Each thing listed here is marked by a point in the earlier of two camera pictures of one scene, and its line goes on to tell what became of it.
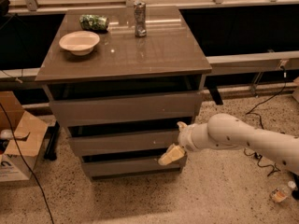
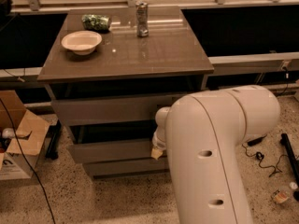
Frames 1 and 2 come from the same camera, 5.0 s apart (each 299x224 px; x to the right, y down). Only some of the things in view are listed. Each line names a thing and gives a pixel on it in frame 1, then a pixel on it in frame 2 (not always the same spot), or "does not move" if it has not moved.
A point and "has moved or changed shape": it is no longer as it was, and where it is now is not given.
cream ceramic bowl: (79, 42) does not move
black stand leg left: (50, 137) does not move
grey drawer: (125, 142) has moved or changed shape
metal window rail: (218, 65) does not move
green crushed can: (94, 22) does not move
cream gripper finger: (173, 153) -> (156, 153)
